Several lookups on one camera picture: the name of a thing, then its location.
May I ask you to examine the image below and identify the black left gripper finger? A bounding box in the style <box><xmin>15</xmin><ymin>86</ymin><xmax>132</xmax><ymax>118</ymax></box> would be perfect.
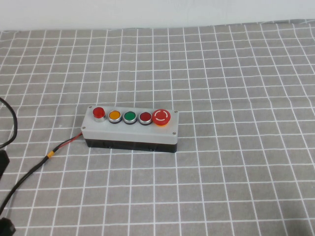
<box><xmin>0</xmin><ymin>149</ymin><xmax>11</xmax><ymax>179</ymax></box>

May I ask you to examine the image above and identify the yellow push button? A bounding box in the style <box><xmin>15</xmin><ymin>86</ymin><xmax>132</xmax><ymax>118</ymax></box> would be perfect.
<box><xmin>107</xmin><ymin>110</ymin><xmax>123</xmax><ymax>125</ymax></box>

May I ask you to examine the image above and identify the flat red push button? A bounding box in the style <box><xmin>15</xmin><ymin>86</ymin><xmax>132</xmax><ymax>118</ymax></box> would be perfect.
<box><xmin>138</xmin><ymin>112</ymin><xmax>154</xmax><ymax>126</ymax></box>

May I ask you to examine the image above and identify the plain black cable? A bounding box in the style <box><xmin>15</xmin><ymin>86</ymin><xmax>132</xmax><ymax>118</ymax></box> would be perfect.
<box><xmin>0</xmin><ymin>96</ymin><xmax>19</xmax><ymax>148</ymax></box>

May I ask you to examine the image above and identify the gray and black button box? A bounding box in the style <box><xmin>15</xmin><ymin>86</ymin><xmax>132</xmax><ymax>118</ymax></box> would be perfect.
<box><xmin>81</xmin><ymin>105</ymin><xmax>179</xmax><ymax>154</ymax></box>

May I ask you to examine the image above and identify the red indicator lamp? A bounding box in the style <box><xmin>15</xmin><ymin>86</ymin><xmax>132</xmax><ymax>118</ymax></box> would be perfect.
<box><xmin>92</xmin><ymin>106</ymin><xmax>107</xmax><ymax>123</ymax></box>

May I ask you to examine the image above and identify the red mushroom emergency stop button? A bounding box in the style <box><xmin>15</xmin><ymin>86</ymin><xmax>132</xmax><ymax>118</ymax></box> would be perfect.
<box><xmin>152</xmin><ymin>108</ymin><xmax>172</xmax><ymax>127</ymax></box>

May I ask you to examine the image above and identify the green push button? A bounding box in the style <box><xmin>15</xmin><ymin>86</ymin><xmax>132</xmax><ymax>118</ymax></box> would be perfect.
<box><xmin>123</xmin><ymin>111</ymin><xmax>138</xmax><ymax>125</ymax></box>

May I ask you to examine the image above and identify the gray white-checked tablecloth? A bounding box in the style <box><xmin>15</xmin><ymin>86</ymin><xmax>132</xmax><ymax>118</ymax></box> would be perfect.
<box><xmin>0</xmin><ymin>19</ymin><xmax>315</xmax><ymax>236</ymax></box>

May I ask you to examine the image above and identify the black red cable yellow connector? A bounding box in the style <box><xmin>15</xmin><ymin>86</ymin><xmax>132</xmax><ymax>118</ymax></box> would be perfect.
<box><xmin>0</xmin><ymin>131</ymin><xmax>85</xmax><ymax>217</ymax></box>

